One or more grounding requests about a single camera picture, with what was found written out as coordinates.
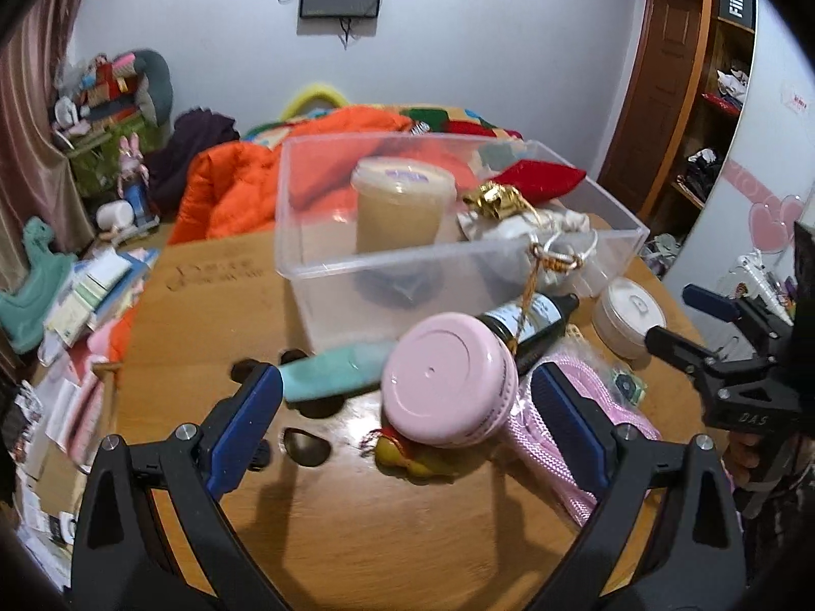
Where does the pink round jar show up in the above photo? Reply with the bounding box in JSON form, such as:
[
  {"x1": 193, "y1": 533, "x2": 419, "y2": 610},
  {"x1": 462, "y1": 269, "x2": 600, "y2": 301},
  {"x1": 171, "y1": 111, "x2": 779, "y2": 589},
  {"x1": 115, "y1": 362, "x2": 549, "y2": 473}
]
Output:
[{"x1": 380, "y1": 313, "x2": 520, "y2": 448}]

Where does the dark green glass bottle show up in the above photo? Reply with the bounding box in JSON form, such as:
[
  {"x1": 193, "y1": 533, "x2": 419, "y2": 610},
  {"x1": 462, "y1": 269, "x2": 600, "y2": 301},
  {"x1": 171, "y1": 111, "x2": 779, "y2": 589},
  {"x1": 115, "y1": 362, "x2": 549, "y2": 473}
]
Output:
[{"x1": 477, "y1": 294, "x2": 580, "y2": 377}]

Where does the beige lidded plastic tub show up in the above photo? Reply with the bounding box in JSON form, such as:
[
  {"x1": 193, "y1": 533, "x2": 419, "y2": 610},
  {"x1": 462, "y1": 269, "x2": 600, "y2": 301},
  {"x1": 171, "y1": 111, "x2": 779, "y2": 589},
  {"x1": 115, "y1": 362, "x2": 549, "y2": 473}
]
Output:
[{"x1": 351, "y1": 157, "x2": 457, "y2": 254}]

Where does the orange puffer jacket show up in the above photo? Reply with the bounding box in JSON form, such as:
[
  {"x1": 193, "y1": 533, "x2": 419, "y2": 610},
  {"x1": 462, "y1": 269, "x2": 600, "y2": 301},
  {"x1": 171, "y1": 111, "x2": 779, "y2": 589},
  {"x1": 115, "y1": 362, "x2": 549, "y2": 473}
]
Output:
[{"x1": 166, "y1": 105, "x2": 473, "y2": 247}]

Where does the white mug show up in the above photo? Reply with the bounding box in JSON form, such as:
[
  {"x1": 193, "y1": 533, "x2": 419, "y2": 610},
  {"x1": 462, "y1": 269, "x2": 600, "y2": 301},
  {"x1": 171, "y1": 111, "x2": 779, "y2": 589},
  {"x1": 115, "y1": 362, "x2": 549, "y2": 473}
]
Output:
[{"x1": 95, "y1": 200, "x2": 135, "y2": 232}]

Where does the grey plush cushion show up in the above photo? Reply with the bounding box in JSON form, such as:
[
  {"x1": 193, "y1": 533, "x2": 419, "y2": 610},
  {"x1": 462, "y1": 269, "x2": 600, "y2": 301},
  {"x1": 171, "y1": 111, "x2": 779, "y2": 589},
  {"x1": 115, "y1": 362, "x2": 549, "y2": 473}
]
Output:
[{"x1": 132, "y1": 48, "x2": 174, "y2": 127}]

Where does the pink striped curtain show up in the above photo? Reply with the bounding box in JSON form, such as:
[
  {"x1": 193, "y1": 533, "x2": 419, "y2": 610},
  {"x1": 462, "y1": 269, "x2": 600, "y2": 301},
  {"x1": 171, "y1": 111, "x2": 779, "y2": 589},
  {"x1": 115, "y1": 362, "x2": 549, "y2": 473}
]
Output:
[{"x1": 2, "y1": 0, "x2": 94, "y2": 291}]

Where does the clear plastic storage bin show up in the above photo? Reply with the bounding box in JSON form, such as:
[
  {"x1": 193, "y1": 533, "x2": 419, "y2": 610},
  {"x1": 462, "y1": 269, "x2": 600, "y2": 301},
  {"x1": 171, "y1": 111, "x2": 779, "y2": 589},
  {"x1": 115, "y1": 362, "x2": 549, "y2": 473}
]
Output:
[{"x1": 272, "y1": 131, "x2": 651, "y2": 355}]

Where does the white drawstring cloth bag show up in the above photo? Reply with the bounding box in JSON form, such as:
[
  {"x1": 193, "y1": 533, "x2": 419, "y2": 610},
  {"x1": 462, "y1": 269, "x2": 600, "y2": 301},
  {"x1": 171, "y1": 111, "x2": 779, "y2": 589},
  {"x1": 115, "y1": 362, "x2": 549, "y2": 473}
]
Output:
[{"x1": 457, "y1": 208, "x2": 591, "y2": 243}]

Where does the dark purple cloth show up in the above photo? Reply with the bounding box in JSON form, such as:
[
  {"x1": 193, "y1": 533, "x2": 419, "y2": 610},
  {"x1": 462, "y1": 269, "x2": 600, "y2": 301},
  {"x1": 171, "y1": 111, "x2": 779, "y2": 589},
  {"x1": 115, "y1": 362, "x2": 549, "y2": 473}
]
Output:
[{"x1": 145, "y1": 107, "x2": 240, "y2": 218}]

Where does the small yellow toy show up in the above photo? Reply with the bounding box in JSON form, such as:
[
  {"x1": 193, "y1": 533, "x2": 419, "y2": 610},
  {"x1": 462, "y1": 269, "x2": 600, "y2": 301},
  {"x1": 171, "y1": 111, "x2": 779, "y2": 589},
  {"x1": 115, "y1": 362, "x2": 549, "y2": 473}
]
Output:
[{"x1": 373, "y1": 428, "x2": 479, "y2": 481}]

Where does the teal dinosaur plush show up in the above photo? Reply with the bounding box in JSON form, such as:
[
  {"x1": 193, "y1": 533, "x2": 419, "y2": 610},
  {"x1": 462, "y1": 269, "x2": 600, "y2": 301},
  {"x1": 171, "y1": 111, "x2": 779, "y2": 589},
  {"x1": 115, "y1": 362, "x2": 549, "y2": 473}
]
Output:
[{"x1": 2, "y1": 216, "x2": 77, "y2": 354}]

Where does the wooden shelf cabinet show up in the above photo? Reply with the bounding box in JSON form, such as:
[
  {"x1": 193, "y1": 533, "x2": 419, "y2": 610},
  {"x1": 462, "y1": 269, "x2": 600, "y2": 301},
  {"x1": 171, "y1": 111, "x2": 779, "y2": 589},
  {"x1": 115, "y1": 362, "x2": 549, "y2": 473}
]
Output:
[{"x1": 600, "y1": 0, "x2": 757, "y2": 232}]

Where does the colourful patchwork blanket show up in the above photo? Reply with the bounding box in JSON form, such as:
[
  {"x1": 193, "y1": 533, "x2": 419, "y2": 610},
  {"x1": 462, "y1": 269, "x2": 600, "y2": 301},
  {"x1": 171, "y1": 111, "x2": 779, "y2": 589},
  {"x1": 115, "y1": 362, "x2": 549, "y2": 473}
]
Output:
[{"x1": 242, "y1": 103, "x2": 524, "y2": 148}]

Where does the yellow curved pillow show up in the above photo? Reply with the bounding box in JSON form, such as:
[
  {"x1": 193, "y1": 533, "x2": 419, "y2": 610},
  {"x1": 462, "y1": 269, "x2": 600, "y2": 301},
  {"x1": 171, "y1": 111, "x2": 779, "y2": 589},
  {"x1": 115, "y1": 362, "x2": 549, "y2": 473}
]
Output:
[{"x1": 281, "y1": 83, "x2": 349, "y2": 120}]

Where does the pink braided rope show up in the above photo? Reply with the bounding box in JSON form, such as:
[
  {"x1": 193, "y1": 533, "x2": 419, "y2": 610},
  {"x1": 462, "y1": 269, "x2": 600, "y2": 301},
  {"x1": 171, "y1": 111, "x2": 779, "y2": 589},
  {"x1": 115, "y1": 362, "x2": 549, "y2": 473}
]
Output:
[{"x1": 501, "y1": 349, "x2": 665, "y2": 529}]

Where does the pink bunny doll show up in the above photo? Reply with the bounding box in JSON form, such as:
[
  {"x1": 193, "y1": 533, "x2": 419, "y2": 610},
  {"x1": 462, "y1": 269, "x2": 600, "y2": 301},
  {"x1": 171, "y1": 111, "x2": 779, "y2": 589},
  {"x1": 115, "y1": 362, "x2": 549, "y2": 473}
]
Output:
[{"x1": 116, "y1": 132, "x2": 149, "y2": 199}]

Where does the stack of books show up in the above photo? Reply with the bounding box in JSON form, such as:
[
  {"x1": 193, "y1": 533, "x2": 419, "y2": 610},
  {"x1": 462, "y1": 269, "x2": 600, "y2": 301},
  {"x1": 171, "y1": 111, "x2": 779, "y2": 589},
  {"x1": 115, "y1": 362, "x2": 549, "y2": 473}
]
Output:
[{"x1": 37, "y1": 247, "x2": 160, "y2": 367}]

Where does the red velvet pouch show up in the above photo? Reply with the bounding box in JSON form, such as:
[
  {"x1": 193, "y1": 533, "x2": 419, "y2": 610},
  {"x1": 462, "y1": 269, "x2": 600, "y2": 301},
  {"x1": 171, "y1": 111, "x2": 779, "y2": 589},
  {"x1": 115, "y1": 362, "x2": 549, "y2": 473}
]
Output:
[{"x1": 492, "y1": 159, "x2": 587, "y2": 206}]

